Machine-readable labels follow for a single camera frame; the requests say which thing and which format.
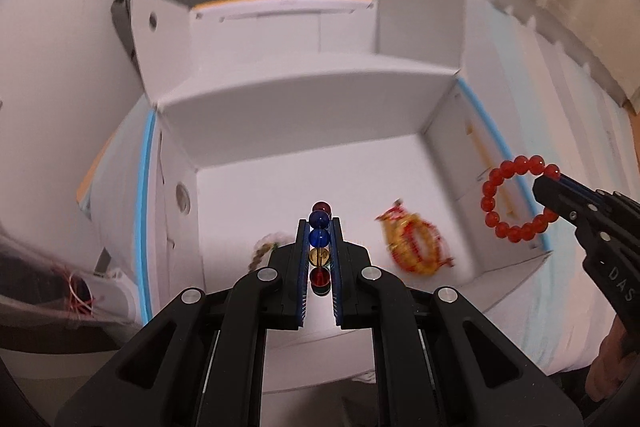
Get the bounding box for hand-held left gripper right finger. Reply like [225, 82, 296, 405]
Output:
[330, 217, 583, 427]

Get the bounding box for red bead bracelet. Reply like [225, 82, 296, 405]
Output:
[480, 154, 562, 244]

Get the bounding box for yellow bead bracelet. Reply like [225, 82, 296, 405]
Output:
[387, 214, 451, 279]

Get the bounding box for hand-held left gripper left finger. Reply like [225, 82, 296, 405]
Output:
[55, 218, 308, 427]

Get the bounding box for person's right hand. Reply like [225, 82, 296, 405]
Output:
[587, 318, 640, 404]

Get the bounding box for red thread bundle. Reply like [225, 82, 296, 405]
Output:
[62, 264, 97, 317]

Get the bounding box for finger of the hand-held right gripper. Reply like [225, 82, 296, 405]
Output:
[531, 176, 597, 221]
[556, 171, 602, 200]

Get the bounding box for red braided cord gold bracelet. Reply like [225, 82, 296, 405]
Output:
[376, 199, 456, 278]

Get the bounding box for printed white cardboard box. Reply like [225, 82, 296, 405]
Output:
[131, 0, 553, 395]

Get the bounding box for brown green bead bracelet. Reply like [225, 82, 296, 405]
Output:
[247, 232, 291, 273]

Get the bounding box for multicolour glass bead bracelet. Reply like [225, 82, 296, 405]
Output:
[307, 201, 333, 295]

